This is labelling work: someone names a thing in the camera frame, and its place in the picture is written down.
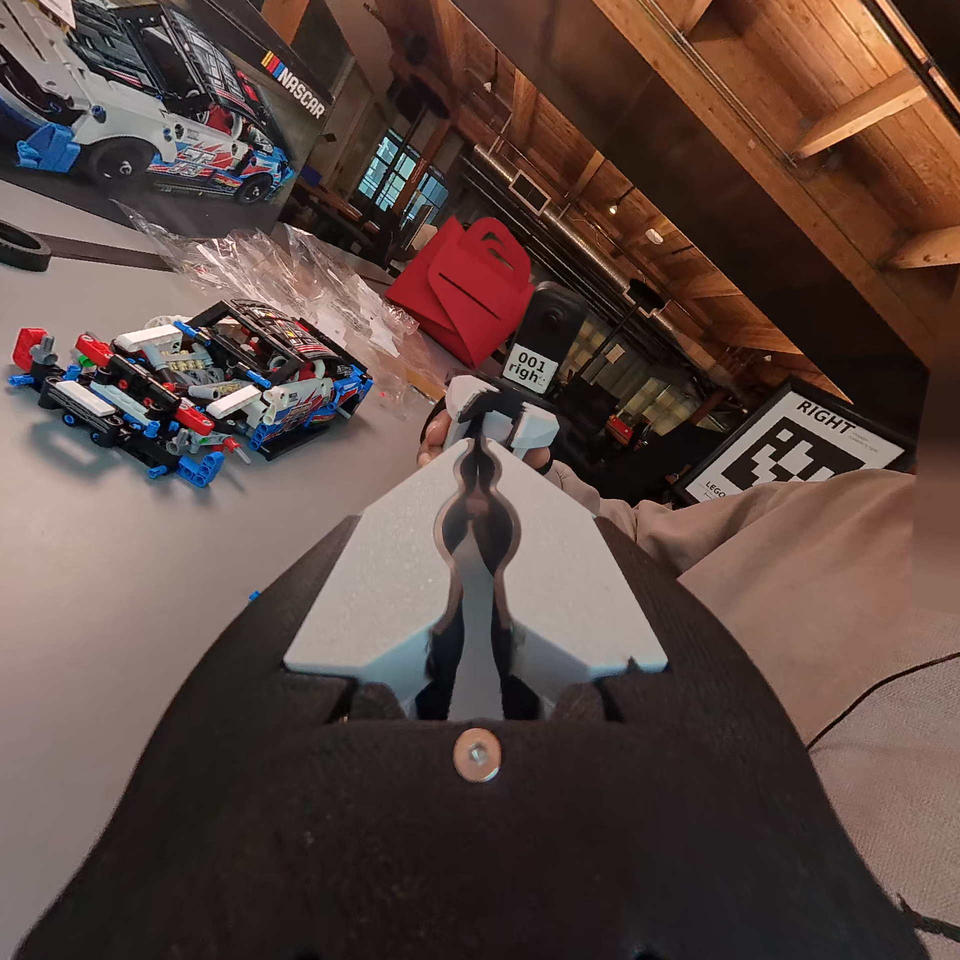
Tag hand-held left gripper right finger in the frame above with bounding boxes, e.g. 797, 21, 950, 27
482, 441, 670, 712

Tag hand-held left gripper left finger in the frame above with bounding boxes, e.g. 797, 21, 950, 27
282, 441, 475, 715

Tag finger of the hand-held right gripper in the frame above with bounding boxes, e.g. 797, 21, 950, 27
446, 373, 498, 453
512, 401, 561, 462

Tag person's right forearm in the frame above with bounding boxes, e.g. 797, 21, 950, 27
555, 463, 935, 744

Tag grey desk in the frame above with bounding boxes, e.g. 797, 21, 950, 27
0, 176, 470, 957

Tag person's right hand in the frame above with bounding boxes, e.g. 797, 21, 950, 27
416, 403, 451, 469

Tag red felt bag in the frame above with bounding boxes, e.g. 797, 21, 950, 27
385, 216, 536, 370

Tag clear plastic bags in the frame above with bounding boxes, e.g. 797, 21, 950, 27
120, 202, 453, 423

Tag window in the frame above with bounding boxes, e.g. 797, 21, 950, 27
355, 127, 451, 220

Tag framed black white marker sign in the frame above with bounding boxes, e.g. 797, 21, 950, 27
671, 375, 918, 508

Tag toy race car model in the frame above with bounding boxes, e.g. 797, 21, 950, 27
7, 298, 375, 490

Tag person's beige sweatshirt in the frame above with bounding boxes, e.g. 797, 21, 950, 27
806, 648, 960, 960

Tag toy car set box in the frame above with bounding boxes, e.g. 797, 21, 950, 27
0, 0, 336, 238

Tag black rubber tire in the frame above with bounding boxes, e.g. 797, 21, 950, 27
0, 221, 53, 273

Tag metal ventilation duct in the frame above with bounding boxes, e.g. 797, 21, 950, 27
471, 142, 678, 333

